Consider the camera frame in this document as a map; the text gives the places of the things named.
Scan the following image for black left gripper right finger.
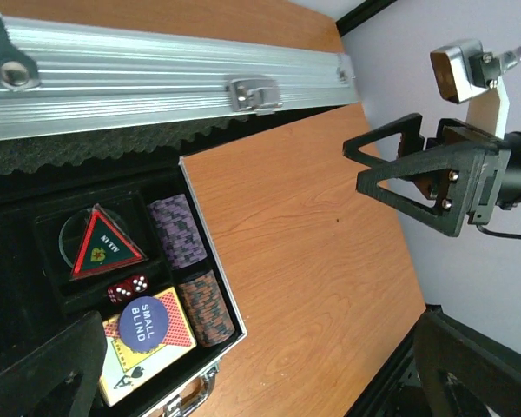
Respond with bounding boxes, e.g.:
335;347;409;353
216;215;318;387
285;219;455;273
413;311;521;416

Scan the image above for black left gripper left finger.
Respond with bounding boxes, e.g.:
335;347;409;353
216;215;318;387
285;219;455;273
0;311;106;416

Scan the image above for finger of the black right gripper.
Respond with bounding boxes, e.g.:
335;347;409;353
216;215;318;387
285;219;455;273
357;147;460;237
342;113;425;168

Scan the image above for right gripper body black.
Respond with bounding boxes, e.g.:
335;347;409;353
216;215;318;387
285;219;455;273
424;118;511;237

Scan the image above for playing card deck box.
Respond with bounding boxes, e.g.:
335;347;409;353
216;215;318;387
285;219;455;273
99;287;197;407

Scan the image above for blue small blind button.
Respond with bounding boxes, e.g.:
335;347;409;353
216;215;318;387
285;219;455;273
118;296;169;353

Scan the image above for red translucent die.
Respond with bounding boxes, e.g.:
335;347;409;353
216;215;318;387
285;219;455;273
107;281;134;304
127;275;148;293

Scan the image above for triangular all-in button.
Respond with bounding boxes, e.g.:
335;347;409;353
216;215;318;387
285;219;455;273
70;204;148;281

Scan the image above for clear round acrylic disc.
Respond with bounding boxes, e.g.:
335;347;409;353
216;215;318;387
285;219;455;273
58;208;126;268

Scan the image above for orange 100 chip stack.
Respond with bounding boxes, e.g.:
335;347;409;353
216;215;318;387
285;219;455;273
177;270;235;348

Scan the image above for aluminium poker case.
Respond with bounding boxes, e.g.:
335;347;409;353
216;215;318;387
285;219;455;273
0;13;356;416

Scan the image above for purple 500 chip stack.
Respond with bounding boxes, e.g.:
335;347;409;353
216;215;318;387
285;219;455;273
148;194;207;269

